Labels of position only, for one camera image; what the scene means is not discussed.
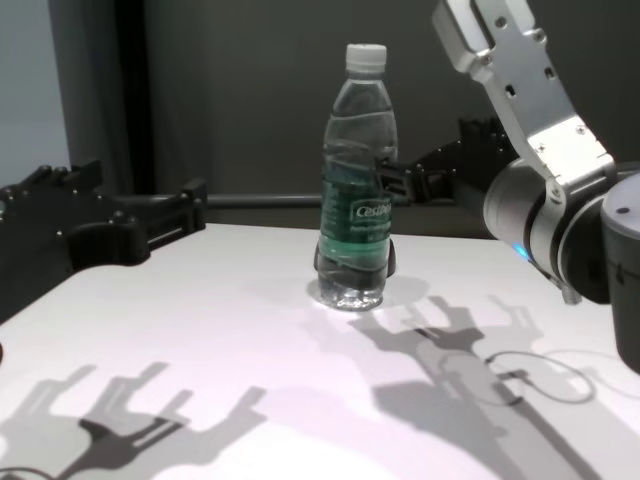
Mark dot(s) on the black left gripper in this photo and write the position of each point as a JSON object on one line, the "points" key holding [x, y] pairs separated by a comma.
{"points": [[60, 235]]}

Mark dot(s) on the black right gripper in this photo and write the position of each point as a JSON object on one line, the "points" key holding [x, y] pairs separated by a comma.
{"points": [[475, 170]]}

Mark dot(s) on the clear plastic water bottle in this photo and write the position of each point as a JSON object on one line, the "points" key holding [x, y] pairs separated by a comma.
{"points": [[357, 150]]}

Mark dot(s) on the grey horizontal handrail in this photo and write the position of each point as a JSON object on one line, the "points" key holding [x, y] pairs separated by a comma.
{"points": [[260, 201]]}

